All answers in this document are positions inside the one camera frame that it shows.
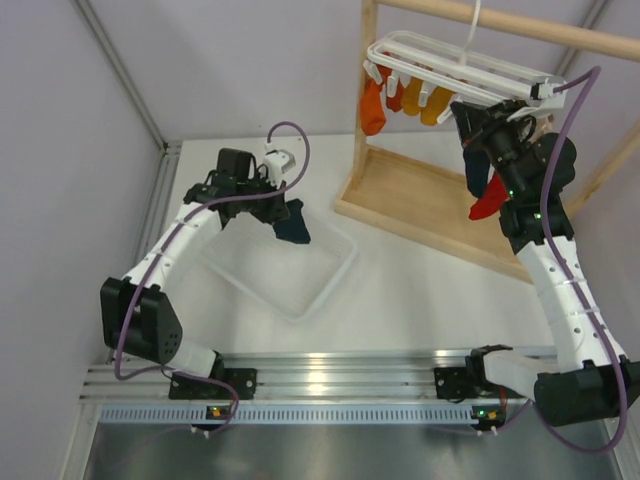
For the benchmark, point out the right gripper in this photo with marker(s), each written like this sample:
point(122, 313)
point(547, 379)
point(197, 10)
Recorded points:
point(475, 123)

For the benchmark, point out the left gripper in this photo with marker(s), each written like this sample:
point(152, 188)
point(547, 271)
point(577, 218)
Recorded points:
point(275, 210)

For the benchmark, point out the navy blue sock pair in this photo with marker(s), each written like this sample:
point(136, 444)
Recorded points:
point(477, 166)

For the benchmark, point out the white plastic clip hanger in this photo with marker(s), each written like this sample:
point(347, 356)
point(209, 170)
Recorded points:
point(472, 76)

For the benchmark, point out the red and beige sock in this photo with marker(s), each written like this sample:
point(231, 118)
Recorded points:
point(491, 200)

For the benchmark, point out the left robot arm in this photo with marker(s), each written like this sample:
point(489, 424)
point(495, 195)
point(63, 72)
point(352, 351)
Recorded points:
point(138, 317)

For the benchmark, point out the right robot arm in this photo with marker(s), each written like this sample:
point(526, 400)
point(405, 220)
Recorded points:
point(592, 378)

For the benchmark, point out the yellow sock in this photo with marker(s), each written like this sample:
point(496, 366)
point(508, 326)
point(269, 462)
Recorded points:
point(410, 102)
point(437, 103)

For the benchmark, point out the clear plastic bin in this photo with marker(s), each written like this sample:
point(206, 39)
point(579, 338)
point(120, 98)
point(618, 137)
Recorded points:
point(294, 280)

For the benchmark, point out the orange sock near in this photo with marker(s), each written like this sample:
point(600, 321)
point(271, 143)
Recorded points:
point(394, 90)

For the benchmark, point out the orange sock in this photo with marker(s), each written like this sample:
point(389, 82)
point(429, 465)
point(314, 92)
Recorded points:
point(371, 106)
point(394, 90)

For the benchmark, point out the orange sock far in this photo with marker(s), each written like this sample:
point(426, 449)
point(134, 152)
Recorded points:
point(371, 106)

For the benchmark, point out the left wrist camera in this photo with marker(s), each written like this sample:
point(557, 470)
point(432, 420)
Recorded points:
point(279, 163)

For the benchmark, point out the aluminium corner frame post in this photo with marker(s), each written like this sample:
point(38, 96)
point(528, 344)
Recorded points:
point(119, 69)

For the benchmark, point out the aluminium rail beam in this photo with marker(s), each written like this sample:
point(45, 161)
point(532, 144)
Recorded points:
point(397, 377)

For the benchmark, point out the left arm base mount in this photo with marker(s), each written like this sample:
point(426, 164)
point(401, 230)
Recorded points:
point(215, 385)

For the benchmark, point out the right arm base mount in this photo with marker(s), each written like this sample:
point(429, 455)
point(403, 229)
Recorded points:
point(459, 383)

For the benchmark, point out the grey slotted cable duct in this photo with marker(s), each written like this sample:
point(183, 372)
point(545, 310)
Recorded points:
point(305, 414)

